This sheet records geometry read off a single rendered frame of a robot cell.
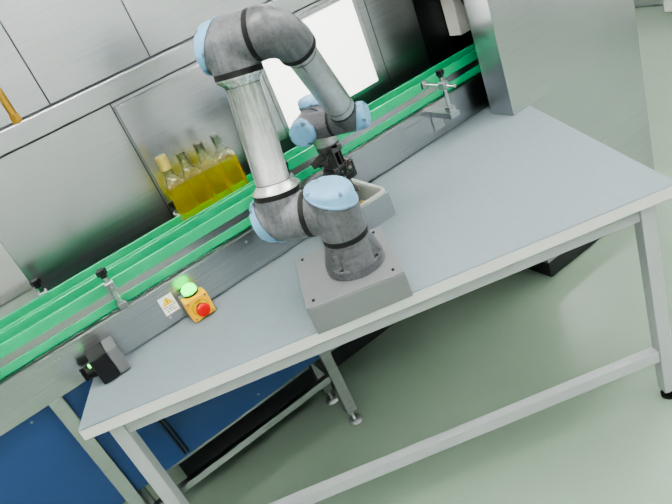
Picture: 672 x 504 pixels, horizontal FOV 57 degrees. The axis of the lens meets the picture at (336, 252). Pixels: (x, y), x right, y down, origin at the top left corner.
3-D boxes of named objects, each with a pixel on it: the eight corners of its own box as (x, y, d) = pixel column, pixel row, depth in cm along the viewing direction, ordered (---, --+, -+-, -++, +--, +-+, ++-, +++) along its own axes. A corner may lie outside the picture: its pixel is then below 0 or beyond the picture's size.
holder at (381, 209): (348, 197, 211) (340, 177, 207) (396, 213, 188) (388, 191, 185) (307, 223, 205) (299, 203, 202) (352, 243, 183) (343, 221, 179)
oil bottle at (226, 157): (253, 201, 203) (225, 143, 193) (260, 205, 198) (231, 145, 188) (238, 210, 201) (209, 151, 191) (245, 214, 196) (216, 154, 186)
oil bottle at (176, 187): (207, 229, 197) (176, 170, 187) (213, 233, 192) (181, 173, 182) (192, 238, 195) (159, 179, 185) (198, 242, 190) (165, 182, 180)
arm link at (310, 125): (320, 117, 164) (330, 102, 172) (282, 126, 168) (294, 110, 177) (329, 144, 167) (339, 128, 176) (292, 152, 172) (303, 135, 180)
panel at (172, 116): (378, 82, 230) (347, -11, 214) (383, 82, 228) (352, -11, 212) (167, 203, 201) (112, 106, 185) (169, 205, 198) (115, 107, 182)
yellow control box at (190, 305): (208, 303, 183) (197, 283, 180) (217, 311, 177) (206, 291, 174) (188, 316, 181) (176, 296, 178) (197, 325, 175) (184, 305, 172)
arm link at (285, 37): (293, -21, 129) (372, 103, 171) (247, -6, 133) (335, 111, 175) (291, 24, 125) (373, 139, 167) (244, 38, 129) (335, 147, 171)
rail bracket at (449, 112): (441, 125, 226) (423, 66, 216) (473, 129, 212) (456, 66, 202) (431, 131, 225) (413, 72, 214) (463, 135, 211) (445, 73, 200)
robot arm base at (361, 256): (393, 263, 151) (382, 229, 146) (337, 289, 149) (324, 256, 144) (372, 238, 164) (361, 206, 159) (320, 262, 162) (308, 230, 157)
